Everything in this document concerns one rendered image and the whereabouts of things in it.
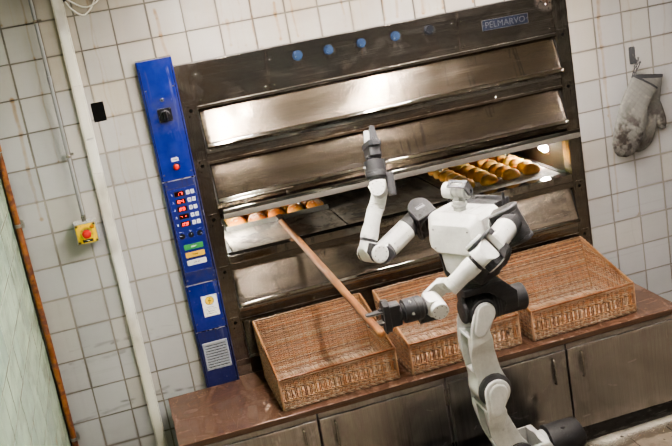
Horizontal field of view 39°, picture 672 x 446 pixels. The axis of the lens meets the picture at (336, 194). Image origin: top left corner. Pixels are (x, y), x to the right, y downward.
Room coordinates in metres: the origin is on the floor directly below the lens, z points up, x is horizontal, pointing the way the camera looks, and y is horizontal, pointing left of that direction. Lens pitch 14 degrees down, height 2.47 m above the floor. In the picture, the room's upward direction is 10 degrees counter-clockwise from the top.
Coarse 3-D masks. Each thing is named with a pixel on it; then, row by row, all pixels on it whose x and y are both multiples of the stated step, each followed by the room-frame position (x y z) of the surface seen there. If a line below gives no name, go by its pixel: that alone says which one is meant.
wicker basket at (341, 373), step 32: (256, 320) 4.31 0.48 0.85; (288, 320) 4.34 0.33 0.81; (320, 320) 4.36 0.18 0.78; (352, 320) 4.39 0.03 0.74; (288, 352) 4.30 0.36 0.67; (320, 352) 4.32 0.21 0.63; (352, 352) 4.34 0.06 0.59; (384, 352) 3.98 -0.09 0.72; (288, 384) 3.87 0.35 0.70; (320, 384) 4.06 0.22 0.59; (352, 384) 4.00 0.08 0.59
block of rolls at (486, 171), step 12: (504, 156) 5.20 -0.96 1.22; (516, 156) 5.14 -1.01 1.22; (456, 168) 5.16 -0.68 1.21; (468, 168) 5.07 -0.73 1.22; (480, 168) 5.00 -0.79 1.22; (492, 168) 5.00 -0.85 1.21; (504, 168) 4.92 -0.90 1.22; (516, 168) 4.96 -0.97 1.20; (528, 168) 4.86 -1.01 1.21; (540, 168) 4.88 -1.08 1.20; (444, 180) 5.03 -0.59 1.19; (468, 180) 4.79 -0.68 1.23; (480, 180) 4.81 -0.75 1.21; (492, 180) 4.79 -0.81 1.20
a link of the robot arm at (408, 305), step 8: (384, 304) 3.21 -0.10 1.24; (392, 304) 3.22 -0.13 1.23; (400, 304) 3.25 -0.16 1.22; (408, 304) 3.22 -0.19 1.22; (384, 312) 3.20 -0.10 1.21; (392, 312) 3.21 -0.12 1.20; (400, 312) 3.22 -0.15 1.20; (408, 312) 3.21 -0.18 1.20; (416, 312) 3.21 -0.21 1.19; (384, 320) 3.22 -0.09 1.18; (392, 320) 3.21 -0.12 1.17; (400, 320) 3.22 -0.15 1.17; (408, 320) 3.21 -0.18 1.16; (416, 320) 3.23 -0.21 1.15; (384, 328) 3.24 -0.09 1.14; (392, 328) 3.21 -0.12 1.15
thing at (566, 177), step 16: (560, 176) 4.72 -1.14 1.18; (496, 192) 4.64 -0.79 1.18; (512, 192) 4.66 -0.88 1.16; (352, 224) 4.52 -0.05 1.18; (384, 224) 4.51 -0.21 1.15; (288, 240) 4.43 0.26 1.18; (304, 240) 4.42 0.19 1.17; (320, 240) 4.44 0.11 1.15; (240, 256) 4.35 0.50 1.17; (256, 256) 4.37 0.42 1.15
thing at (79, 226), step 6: (78, 222) 4.16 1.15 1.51; (84, 222) 4.15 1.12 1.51; (90, 222) 4.15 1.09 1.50; (96, 222) 4.21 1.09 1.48; (78, 228) 4.13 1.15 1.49; (84, 228) 4.14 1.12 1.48; (90, 228) 4.14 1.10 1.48; (96, 228) 4.15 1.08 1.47; (78, 234) 4.13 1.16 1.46; (96, 234) 4.15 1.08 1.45; (78, 240) 4.13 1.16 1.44; (84, 240) 4.14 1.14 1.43; (90, 240) 4.14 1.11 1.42; (96, 240) 4.15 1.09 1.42
